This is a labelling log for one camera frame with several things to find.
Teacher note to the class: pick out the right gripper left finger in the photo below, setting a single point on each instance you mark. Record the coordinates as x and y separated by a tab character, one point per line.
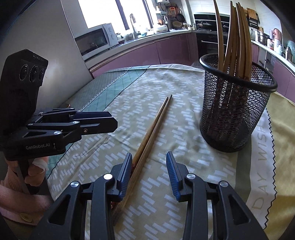
66	218

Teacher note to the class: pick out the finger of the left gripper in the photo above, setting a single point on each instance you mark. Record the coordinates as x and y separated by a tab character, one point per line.
64	115
85	126

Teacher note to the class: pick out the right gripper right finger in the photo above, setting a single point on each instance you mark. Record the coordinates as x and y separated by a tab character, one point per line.
232	219

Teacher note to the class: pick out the bamboo chopstick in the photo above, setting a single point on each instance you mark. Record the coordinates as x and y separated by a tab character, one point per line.
248	58
220	38
147	135
234	41
240	44
229	42

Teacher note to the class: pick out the pink sleeve left forearm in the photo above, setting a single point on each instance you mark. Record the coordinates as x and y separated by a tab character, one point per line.
21	207

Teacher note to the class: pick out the kitchen window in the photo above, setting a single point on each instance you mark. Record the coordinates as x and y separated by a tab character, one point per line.
117	13

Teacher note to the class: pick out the kitchen faucet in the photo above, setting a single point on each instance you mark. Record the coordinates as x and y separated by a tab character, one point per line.
136	33

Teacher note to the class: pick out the left hand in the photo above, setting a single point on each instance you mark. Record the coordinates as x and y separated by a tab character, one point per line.
35	177

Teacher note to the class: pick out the yellow cloth mat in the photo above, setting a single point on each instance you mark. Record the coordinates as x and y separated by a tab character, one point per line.
271	198

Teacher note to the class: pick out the patterned green beige tablecloth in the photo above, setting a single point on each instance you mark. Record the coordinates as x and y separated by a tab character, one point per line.
158	109

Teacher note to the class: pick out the dark wooden chopstick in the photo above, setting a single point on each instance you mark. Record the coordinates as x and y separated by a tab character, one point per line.
135	175

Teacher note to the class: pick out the white microwave oven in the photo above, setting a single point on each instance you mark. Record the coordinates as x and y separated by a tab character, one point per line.
96	40

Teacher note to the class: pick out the black mesh utensil cup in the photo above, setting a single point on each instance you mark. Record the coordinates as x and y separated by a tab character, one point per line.
232	106

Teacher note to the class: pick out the black built-in oven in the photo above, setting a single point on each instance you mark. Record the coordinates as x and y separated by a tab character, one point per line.
207	42

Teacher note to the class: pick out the black range hood stove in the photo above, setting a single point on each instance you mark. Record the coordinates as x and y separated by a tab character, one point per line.
207	21

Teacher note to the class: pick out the steel stock pot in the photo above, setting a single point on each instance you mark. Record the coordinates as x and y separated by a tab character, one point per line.
262	38

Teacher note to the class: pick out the wall spice rack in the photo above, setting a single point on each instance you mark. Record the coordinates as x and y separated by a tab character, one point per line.
253	19

